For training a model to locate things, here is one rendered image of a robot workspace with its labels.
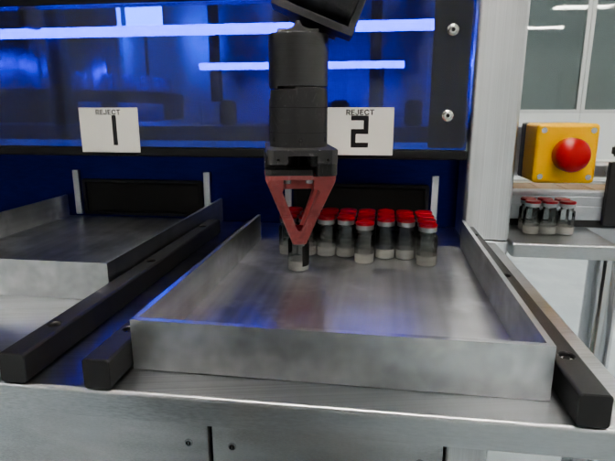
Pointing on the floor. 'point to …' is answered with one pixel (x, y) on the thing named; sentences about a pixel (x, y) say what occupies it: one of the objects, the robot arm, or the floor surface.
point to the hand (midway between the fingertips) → (298, 234)
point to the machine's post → (491, 133)
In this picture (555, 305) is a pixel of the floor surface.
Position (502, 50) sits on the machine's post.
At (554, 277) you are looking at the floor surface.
